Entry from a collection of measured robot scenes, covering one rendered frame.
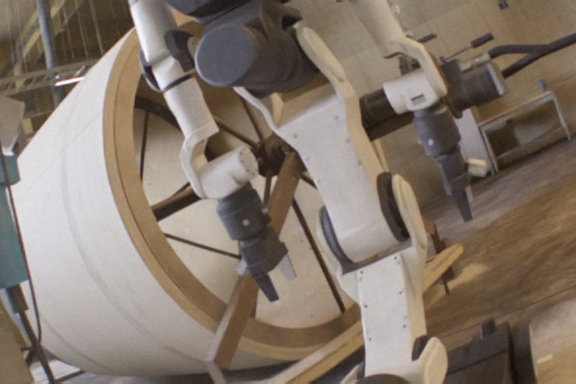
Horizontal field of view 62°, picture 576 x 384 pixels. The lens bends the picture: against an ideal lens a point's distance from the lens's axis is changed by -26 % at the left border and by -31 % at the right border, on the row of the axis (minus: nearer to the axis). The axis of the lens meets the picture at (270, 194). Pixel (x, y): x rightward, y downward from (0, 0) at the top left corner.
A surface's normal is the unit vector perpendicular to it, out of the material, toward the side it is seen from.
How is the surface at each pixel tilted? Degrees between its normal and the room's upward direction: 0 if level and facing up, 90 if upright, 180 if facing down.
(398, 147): 90
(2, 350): 90
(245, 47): 90
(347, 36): 90
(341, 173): 100
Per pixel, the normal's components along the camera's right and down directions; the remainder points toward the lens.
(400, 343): -0.56, -0.55
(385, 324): -0.55, -0.36
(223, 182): -0.33, 0.31
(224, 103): -0.27, 0.71
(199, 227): -0.65, 0.11
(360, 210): -0.44, 0.06
